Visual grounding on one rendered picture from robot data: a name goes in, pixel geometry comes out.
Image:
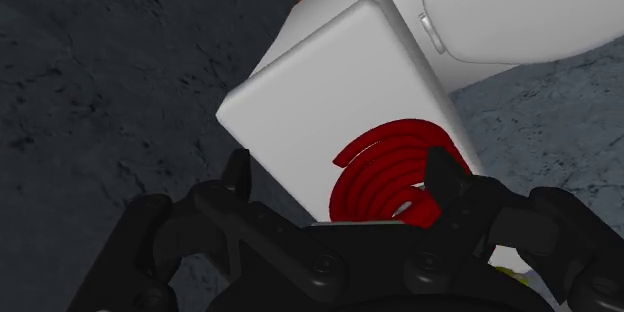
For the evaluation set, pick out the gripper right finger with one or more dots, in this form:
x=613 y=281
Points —
x=516 y=223

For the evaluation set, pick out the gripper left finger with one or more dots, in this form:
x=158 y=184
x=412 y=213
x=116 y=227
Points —
x=273 y=242

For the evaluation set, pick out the yellow green object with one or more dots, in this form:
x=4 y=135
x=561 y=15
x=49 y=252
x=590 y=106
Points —
x=513 y=272

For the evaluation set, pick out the red coiled spiral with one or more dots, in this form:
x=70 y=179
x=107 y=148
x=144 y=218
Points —
x=380 y=174

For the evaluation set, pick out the white toilet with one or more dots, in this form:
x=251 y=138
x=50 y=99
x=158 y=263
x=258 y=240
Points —
x=331 y=82

